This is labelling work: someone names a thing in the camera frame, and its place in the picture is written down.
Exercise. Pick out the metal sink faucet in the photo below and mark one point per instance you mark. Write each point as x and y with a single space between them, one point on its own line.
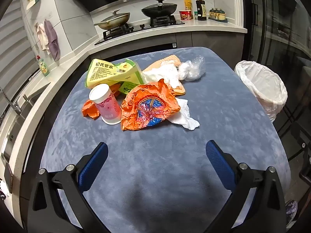
15 106

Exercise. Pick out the dark soy sauce bottle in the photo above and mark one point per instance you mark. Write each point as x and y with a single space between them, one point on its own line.
201 9

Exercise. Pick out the yellow food packet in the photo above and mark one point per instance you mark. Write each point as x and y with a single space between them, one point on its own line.
188 4

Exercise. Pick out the white hanging towel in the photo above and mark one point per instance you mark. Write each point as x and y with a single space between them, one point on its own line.
42 36

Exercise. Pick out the red instant noodle cup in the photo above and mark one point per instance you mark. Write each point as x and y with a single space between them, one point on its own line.
185 15

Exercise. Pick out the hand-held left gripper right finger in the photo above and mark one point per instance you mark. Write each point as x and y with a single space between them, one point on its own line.
218 162

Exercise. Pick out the white tissue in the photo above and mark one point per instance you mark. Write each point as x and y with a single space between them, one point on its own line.
187 119
167 74

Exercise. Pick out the steel kitchen sink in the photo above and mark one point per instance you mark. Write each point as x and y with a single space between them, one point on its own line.
9 136

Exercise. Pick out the clear plastic bag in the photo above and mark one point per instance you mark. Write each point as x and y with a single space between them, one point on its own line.
192 71

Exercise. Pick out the pink paper cup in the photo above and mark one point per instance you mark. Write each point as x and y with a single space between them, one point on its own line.
108 106

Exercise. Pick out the spice jar set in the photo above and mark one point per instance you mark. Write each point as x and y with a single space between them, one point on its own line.
218 14

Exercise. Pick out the black-framed glass sliding door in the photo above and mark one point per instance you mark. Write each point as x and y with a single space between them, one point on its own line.
279 29

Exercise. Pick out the green printed packet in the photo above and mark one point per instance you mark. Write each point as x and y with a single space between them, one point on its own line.
126 88

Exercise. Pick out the yellow-green printed packet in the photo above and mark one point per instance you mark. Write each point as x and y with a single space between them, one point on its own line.
102 71

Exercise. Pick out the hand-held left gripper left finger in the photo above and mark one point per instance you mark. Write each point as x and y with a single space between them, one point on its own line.
93 165

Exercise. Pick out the orange knit cloth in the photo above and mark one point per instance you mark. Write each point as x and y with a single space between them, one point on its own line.
167 58

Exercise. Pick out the black wok with lid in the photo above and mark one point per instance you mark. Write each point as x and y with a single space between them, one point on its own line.
159 9

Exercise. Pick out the purple hanging towel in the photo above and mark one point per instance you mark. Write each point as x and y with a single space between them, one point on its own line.
53 41

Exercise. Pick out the green dish soap bottle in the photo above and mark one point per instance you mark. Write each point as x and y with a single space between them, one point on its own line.
43 68

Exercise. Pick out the small green jar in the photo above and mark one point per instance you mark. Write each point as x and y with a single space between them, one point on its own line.
195 16

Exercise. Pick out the orange printed plastic bag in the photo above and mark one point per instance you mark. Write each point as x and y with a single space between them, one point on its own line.
165 97

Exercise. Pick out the red-orange plastic bag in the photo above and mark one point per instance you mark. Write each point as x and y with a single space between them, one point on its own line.
90 110

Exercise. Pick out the white-lined trash bin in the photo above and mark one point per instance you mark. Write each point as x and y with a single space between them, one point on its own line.
262 82

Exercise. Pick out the beige frying pan with lid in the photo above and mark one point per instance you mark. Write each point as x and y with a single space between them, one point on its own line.
114 20

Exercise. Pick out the black gas stove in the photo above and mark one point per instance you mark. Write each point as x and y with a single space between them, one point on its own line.
136 28

